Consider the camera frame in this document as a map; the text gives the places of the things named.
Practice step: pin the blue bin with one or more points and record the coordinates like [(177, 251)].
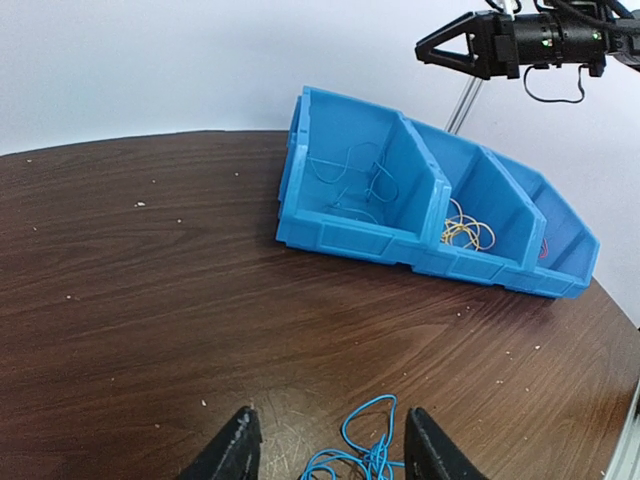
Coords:
[(358, 182), (568, 250), (488, 225)]

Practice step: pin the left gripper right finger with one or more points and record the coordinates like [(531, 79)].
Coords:
[(429, 453)]

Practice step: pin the blue bin near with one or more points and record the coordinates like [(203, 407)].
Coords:
[(568, 250)]

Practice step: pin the blue bin middle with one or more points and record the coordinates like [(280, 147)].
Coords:
[(488, 225)]

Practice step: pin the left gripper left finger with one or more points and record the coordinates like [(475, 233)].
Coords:
[(233, 453)]

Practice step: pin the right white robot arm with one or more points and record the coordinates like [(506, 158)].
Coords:
[(584, 33)]

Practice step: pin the front aluminium rail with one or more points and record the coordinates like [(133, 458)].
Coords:
[(624, 463)]

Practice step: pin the blue bin far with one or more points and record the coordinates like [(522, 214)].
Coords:
[(358, 182)]

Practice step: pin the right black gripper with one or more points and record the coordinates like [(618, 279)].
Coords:
[(489, 37)]

